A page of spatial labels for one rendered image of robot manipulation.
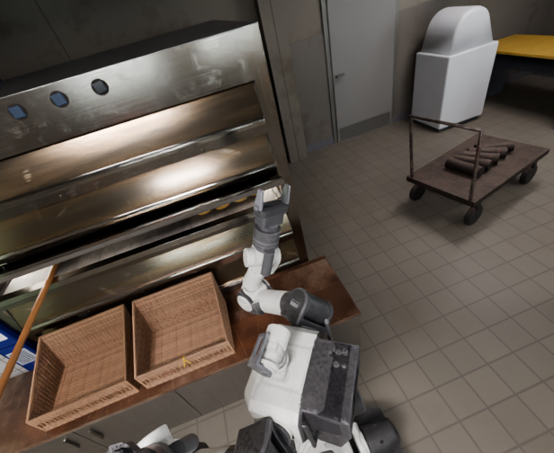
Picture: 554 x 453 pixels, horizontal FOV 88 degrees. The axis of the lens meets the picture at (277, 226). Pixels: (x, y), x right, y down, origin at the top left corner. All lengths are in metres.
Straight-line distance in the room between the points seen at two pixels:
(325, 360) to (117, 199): 1.31
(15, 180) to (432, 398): 2.62
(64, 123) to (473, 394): 2.70
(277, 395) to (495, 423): 1.74
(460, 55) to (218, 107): 3.93
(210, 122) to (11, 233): 1.16
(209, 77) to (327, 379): 1.28
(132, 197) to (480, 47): 4.67
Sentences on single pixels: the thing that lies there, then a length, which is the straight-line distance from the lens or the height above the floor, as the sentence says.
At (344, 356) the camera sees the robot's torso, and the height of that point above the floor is 1.39.
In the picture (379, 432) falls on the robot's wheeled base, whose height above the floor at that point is 0.36.
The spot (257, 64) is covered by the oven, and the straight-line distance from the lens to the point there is 1.52.
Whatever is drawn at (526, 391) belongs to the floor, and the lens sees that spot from 2.55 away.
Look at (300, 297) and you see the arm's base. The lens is 0.96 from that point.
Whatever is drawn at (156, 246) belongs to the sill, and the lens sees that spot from 1.87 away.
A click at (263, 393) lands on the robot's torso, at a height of 1.39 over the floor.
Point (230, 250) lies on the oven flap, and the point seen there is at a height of 0.96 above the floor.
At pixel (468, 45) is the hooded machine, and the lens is 5.07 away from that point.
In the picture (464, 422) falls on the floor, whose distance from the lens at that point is 2.36.
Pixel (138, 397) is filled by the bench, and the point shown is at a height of 0.58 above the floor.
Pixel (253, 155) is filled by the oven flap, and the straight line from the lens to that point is 1.62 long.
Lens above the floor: 2.19
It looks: 39 degrees down
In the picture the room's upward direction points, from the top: 16 degrees counter-clockwise
